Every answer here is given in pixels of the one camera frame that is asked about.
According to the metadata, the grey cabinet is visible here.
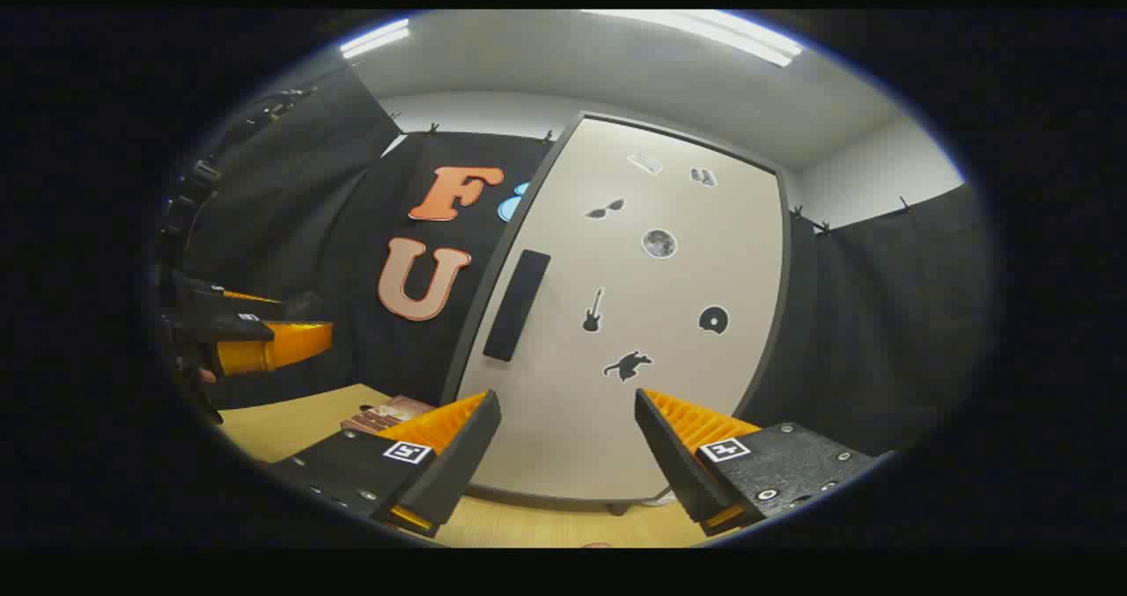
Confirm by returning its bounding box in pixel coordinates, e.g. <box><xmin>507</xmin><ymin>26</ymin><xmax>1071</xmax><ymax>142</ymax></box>
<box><xmin>438</xmin><ymin>110</ymin><xmax>795</xmax><ymax>518</ymax></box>

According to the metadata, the double strip ceiling light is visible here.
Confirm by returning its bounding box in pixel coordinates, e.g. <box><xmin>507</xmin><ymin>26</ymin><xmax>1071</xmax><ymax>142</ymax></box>
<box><xmin>339</xmin><ymin>18</ymin><xmax>412</xmax><ymax>60</ymax></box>

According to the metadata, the white cabinet door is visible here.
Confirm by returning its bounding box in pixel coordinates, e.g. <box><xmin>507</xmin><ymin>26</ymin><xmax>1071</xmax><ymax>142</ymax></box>
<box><xmin>456</xmin><ymin>119</ymin><xmax>786</xmax><ymax>502</ymax></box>

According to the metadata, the brown cover book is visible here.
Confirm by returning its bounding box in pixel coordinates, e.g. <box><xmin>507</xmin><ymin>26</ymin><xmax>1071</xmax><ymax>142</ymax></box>
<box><xmin>342</xmin><ymin>395</ymin><xmax>434</xmax><ymax>434</ymax></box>

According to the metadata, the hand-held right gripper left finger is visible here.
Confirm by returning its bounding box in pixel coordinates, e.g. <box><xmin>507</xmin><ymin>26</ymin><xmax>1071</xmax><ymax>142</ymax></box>
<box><xmin>264</xmin><ymin>390</ymin><xmax>503</xmax><ymax>540</ymax></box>

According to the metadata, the long ceiling light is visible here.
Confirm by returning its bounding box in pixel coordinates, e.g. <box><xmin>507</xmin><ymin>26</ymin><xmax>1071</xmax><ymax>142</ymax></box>
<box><xmin>581</xmin><ymin>9</ymin><xmax>804</xmax><ymax>69</ymax></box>

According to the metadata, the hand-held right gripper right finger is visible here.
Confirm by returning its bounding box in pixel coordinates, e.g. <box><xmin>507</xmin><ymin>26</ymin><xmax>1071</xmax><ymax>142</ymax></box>
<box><xmin>634</xmin><ymin>388</ymin><xmax>899</xmax><ymax>537</ymax></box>

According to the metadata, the black door handle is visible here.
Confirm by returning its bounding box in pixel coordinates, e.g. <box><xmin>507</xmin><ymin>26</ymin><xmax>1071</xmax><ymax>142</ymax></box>
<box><xmin>482</xmin><ymin>249</ymin><xmax>552</xmax><ymax>363</ymax></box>

